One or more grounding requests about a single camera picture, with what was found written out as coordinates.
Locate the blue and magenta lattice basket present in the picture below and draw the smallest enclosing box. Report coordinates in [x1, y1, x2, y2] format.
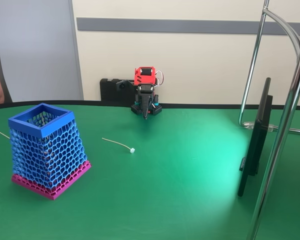
[7, 102, 93, 201]

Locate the black plastic case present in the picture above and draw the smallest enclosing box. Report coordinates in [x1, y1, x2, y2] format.
[100, 78, 137, 102]

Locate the green cloth with black border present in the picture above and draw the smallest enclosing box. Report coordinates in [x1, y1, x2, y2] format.
[0, 100, 300, 240]

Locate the clear plastic clip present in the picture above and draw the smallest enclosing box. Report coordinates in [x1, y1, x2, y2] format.
[242, 120, 276, 133]

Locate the chrome tube stand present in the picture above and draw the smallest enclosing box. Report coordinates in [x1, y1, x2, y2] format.
[238, 0, 300, 240]

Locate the black chair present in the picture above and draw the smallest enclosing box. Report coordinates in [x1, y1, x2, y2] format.
[0, 45, 13, 104]

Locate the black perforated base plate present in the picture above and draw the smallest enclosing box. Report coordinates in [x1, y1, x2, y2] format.
[130, 102, 164, 117]

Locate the gray wall rail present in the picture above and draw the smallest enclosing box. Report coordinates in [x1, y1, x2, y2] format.
[76, 16, 300, 36]

